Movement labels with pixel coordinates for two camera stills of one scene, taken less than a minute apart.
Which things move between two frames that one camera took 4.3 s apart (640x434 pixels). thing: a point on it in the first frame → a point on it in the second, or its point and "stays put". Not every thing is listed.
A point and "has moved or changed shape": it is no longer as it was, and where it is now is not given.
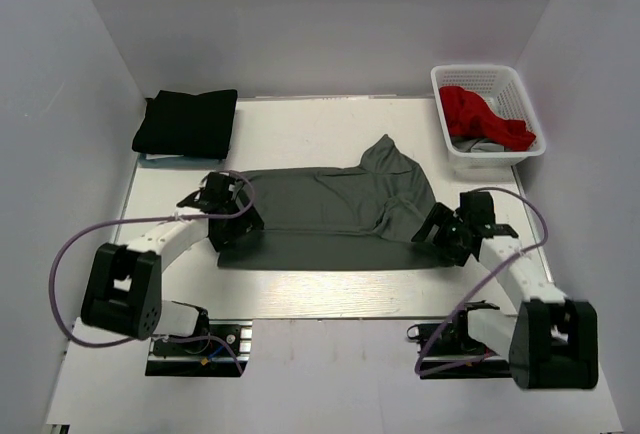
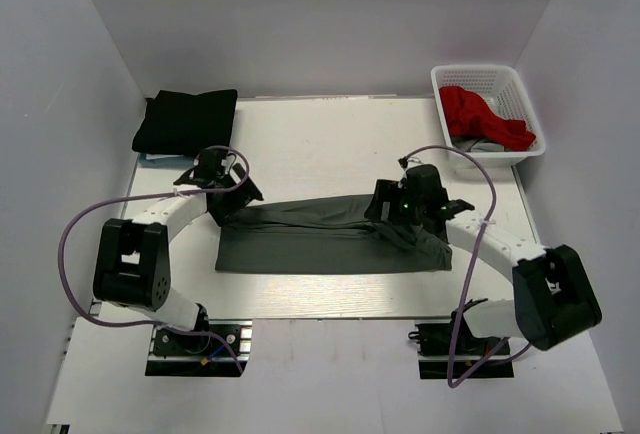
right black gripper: [439, 215] → [386, 191]
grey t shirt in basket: [476, 145] stays put
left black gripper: [245, 224] → [244, 194]
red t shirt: [469, 114] stays put
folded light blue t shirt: [149, 161] stays put
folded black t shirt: [196, 125] stays put
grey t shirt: [340, 217] has moved or changed shape
